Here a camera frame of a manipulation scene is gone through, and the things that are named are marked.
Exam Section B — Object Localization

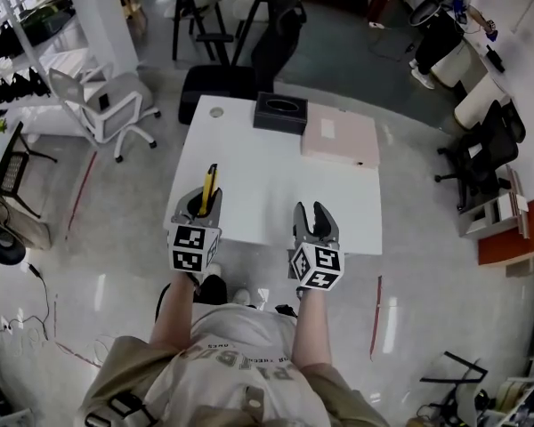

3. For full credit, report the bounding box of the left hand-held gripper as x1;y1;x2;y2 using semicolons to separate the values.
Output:
166;187;224;276

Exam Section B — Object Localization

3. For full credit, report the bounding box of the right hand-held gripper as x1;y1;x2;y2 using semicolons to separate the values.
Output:
286;200;346;293

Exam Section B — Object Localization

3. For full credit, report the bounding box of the yellow utility knife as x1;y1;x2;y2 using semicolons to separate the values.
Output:
197;163;220;218

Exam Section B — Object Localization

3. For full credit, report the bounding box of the person's left forearm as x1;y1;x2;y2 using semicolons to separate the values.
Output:
148;270;202;356

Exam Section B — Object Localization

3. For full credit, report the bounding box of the person's right forearm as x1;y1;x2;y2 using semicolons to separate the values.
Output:
289;288;334;369

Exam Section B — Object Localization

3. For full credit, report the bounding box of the white table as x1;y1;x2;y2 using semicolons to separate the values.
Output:
163;94;384;256

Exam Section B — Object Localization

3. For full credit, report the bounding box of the pink flat box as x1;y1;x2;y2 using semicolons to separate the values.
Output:
299;104;381;170

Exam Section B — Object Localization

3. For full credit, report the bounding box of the black tissue box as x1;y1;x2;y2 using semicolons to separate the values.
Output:
252;91;310;136

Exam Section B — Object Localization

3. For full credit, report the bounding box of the black high-back office chair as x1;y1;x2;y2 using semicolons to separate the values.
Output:
177;0;309;126

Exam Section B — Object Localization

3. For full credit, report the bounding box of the white mesh office chair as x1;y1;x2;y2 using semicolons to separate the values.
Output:
47;61;163;165

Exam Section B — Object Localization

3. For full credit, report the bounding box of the person's beige shirt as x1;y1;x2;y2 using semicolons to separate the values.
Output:
80;302;389;427

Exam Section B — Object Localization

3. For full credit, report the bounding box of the white open box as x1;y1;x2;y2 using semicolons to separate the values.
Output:
457;192;531;240

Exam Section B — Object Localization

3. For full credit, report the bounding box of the black swivel office chair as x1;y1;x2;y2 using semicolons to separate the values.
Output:
433;99;528;214

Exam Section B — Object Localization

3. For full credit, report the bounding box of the black folding mesh chair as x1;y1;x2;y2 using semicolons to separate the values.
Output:
0;121;59;220

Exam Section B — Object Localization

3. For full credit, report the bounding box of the orange-red board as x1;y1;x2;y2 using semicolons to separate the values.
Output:
477;191;534;267

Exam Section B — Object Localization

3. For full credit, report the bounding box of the white cylinder stool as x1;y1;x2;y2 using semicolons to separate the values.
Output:
453;74;505;131
430;41;473;89

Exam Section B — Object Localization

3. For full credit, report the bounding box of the black round fan base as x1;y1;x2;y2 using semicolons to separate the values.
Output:
0;219;28;267

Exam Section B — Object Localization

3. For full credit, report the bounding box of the white metal shelf rack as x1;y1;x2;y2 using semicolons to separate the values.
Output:
0;0;100;122

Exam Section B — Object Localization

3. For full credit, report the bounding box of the dark green storage crate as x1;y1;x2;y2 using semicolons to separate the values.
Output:
19;0;77;47

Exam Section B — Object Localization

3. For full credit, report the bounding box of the black handheld device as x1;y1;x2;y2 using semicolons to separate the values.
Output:
484;44;507;75

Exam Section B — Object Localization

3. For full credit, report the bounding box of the white long worktable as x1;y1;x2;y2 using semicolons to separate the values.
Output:
461;0;534;205

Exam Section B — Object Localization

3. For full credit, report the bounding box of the black floor cable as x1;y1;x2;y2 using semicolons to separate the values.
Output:
0;262;51;342

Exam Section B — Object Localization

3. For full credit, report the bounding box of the black metal stand frame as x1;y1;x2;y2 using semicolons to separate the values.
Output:
419;350;490;427

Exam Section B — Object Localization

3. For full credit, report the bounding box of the black harness strap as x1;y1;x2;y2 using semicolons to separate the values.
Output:
84;391;158;427

